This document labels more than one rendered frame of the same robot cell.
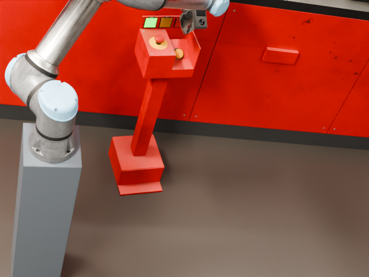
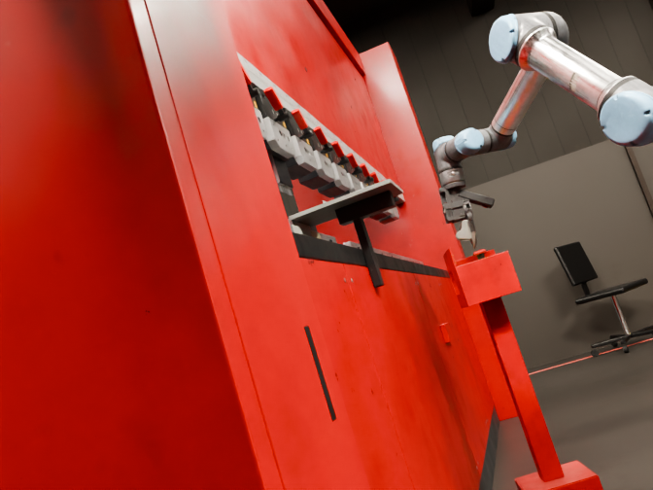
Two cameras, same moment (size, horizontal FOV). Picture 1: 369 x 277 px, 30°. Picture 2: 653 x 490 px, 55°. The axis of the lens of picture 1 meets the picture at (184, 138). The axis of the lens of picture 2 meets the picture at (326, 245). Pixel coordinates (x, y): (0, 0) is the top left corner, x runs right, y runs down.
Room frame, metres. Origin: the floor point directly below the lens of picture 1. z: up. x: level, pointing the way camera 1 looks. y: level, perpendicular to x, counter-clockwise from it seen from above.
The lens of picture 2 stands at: (1.32, 2.03, 0.67)
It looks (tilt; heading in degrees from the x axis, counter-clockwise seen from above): 9 degrees up; 305
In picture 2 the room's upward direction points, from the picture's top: 17 degrees counter-clockwise
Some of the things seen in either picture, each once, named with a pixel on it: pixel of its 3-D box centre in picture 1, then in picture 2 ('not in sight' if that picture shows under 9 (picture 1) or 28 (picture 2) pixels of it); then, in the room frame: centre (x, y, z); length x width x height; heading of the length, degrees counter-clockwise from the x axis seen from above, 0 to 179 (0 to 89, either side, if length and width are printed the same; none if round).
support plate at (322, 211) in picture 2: not in sight; (348, 204); (2.14, 0.69, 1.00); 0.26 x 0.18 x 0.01; 20
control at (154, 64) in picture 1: (167, 46); (480, 271); (2.07, 0.18, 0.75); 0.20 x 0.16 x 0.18; 121
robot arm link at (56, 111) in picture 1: (55, 107); not in sight; (1.40, 0.40, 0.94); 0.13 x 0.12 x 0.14; 58
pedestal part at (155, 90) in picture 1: (149, 110); (520, 386); (2.07, 0.18, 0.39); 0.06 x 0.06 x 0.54; 31
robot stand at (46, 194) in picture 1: (42, 214); not in sight; (1.40, 0.39, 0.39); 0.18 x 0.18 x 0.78; 24
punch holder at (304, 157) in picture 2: not in sight; (290, 145); (2.34, 0.57, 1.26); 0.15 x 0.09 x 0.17; 110
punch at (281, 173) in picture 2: not in sight; (280, 176); (2.28, 0.74, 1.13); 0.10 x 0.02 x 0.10; 110
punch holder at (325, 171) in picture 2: not in sight; (311, 157); (2.40, 0.39, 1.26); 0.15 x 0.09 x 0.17; 110
